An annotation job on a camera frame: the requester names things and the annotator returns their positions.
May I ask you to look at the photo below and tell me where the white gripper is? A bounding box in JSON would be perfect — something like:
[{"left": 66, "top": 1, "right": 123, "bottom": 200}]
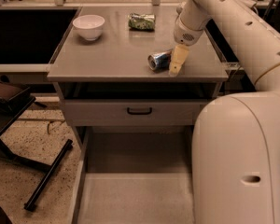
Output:
[{"left": 169, "top": 17, "right": 203, "bottom": 77}]

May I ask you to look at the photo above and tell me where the blue silver redbull can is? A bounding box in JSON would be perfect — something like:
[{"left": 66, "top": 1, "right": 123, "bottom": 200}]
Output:
[{"left": 147, "top": 49, "right": 172, "bottom": 71}]

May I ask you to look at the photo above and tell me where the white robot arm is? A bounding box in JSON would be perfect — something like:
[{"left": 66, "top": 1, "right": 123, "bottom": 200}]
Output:
[{"left": 174, "top": 0, "right": 280, "bottom": 224}]

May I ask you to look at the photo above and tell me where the white green soda can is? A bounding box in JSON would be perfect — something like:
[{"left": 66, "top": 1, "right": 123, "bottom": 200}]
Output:
[{"left": 176, "top": 2, "right": 186, "bottom": 15}]

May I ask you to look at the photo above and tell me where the grey drawer cabinet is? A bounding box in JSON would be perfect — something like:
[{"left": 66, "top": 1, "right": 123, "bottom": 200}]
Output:
[{"left": 47, "top": 5, "right": 230, "bottom": 224}]

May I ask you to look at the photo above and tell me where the open grey middle drawer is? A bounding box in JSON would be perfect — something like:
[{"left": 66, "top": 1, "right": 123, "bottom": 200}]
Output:
[{"left": 66, "top": 129, "right": 194, "bottom": 224}]

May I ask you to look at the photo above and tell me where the green crumpled chip bag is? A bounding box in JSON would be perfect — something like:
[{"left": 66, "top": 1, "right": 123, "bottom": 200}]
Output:
[{"left": 128, "top": 13, "right": 156, "bottom": 31}]

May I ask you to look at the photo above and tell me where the white ceramic bowl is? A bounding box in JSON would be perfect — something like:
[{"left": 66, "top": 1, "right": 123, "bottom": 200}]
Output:
[{"left": 73, "top": 15, "right": 105, "bottom": 41}]

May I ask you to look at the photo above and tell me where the black stool with metal legs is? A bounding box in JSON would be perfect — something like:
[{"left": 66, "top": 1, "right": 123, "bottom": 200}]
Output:
[{"left": 0, "top": 79, "right": 73, "bottom": 212}]

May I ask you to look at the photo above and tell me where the closed top drawer with handle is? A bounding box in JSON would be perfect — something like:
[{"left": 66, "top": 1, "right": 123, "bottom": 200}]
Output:
[{"left": 61, "top": 100, "right": 208, "bottom": 127}]

